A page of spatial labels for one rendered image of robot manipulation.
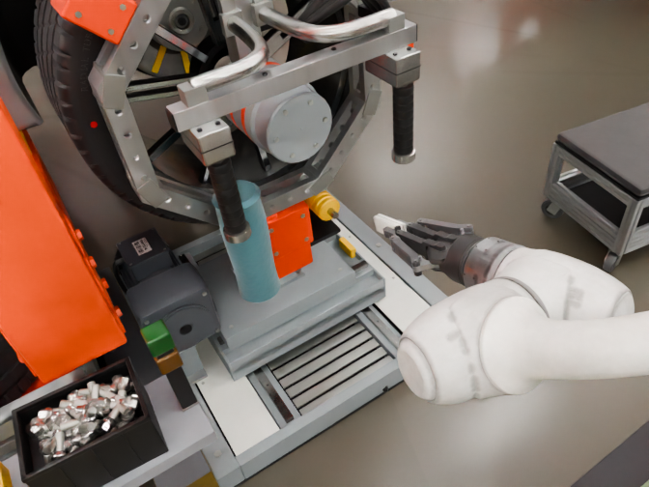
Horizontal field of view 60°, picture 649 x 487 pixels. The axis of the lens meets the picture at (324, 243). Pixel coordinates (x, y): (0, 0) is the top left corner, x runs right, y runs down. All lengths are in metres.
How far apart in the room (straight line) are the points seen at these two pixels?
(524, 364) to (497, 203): 1.60
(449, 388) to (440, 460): 0.90
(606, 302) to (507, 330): 0.15
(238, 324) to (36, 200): 0.72
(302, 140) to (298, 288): 0.65
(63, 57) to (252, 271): 0.49
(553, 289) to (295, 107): 0.50
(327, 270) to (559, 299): 0.97
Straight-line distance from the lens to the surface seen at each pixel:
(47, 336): 1.09
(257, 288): 1.15
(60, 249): 0.98
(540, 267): 0.73
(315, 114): 0.98
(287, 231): 1.26
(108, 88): 0.98
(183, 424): 1.09
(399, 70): 0.95
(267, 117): 0.94
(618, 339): 0.56
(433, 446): 1.52
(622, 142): 1.94
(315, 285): 1.55
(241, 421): 1.51
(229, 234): 0.91
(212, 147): 0.82
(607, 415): 1.65
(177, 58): 1.59
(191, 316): 1.38
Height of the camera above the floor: 1.35
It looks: 42 degrees down
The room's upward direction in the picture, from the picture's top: 8 degrees counter-clockwise
